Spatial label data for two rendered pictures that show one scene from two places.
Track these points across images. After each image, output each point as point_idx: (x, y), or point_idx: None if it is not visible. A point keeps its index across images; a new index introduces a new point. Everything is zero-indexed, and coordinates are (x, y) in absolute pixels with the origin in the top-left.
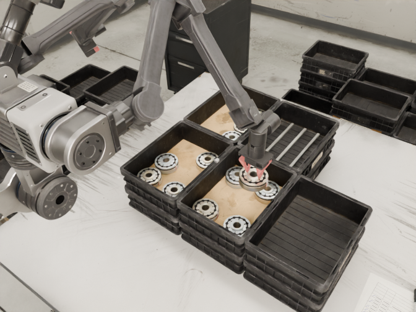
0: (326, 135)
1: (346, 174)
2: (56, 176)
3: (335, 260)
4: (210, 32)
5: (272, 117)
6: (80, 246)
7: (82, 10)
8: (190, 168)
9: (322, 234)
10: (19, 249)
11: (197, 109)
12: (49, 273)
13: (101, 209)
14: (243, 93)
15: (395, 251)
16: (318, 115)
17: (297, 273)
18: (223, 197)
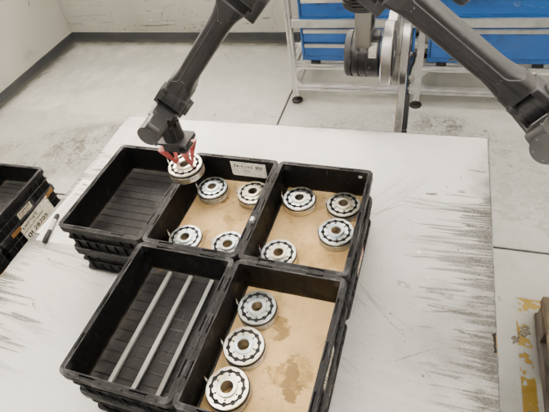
0: (90, 324)
1: None
2: (353, 38)
3: (113, 201)
4: (207, 20)
5: (145, 122)
6: (383, 169)
7: None
8: (301, 246)
9: (122, 220)
10: (439, 147)
11: (333, 312)
12: (389, 144)
13: (399, 207)
14: (171, 75)
15: (49, 276)
16: (95, 378)
17: (145, 146)
18: (240, 221)
